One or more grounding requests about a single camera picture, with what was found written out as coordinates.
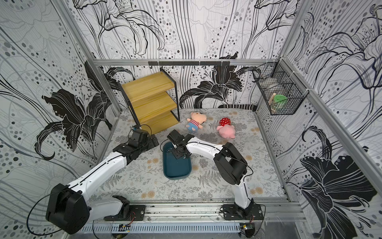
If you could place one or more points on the wooden three-tier shelf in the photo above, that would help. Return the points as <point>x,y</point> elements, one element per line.
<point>153,101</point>

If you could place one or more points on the pink pig plush red dress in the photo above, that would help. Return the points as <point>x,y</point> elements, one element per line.
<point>226,129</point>

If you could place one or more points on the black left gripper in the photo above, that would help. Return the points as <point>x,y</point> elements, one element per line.
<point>149,140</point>

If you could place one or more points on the green round lid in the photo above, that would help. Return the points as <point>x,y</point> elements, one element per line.
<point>280,99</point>

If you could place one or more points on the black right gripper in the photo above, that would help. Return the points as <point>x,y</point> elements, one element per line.
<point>180,148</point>

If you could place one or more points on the black wire wall basket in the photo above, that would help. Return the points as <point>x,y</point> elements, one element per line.
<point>274,78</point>

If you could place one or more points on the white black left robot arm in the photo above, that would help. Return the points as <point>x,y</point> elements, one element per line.
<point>69,206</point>

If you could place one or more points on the peach pig plush blue trousers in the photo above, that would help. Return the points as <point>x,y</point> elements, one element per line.
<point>195,122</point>

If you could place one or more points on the teal plastic storage tray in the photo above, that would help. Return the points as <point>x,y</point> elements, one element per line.
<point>175,169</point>

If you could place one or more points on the floral table mat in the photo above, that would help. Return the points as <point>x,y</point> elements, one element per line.
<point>144,179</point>

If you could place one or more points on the white slotted cable duct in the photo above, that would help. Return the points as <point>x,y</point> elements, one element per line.
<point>161,228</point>

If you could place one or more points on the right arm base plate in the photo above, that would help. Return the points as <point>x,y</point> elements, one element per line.
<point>232,212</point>

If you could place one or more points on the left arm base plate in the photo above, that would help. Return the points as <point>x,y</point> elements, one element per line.
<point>129,213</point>

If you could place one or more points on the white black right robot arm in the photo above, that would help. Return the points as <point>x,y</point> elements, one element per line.
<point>232,166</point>

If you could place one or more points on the aluminium front rail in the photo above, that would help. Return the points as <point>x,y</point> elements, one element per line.
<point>212,212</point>

